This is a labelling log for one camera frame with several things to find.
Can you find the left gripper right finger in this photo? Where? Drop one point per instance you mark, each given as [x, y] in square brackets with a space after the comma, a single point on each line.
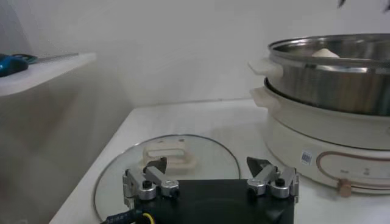
[263, 176]

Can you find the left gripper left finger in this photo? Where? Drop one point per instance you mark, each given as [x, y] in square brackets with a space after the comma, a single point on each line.
[161, 181]

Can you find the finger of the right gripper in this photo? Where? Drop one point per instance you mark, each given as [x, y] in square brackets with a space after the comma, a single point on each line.
[387, 5]
[341, 2]

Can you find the white steamed baozi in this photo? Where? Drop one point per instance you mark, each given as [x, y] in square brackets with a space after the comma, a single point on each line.
[325, 53]

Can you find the stainless steel steamer basket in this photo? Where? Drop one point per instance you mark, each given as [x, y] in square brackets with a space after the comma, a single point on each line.
[329, 88]

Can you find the white electric cooker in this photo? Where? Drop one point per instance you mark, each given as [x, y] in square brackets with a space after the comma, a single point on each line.
[304, 143]

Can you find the white side table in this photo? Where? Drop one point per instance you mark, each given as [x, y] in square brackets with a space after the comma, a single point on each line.
[45, 73]

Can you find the blue computer mouse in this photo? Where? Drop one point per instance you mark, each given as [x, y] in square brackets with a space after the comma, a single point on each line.
[10, 65]

